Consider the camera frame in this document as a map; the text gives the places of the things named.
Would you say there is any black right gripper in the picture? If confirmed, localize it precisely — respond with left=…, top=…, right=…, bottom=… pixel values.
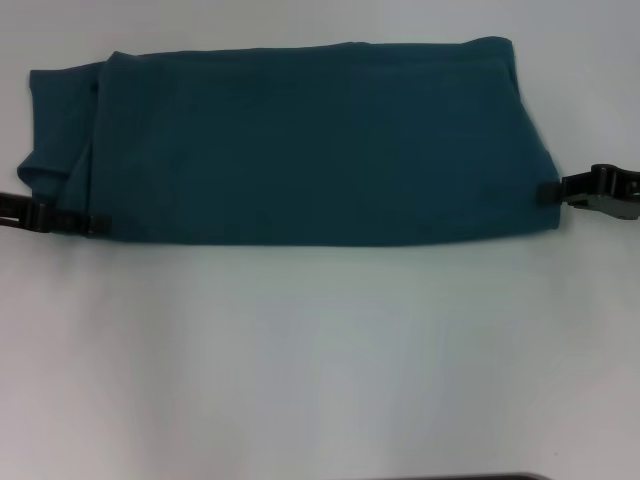
left=539, top=163, right=640, bottom=222

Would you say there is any dark flat edge object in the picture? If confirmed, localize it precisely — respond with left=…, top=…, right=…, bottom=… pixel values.
left=444, top=472, right=546, bottom=480

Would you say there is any teal t-shirt with cream lettering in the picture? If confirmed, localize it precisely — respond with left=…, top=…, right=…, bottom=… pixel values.
left=17, top=35, right=567, bottom=250

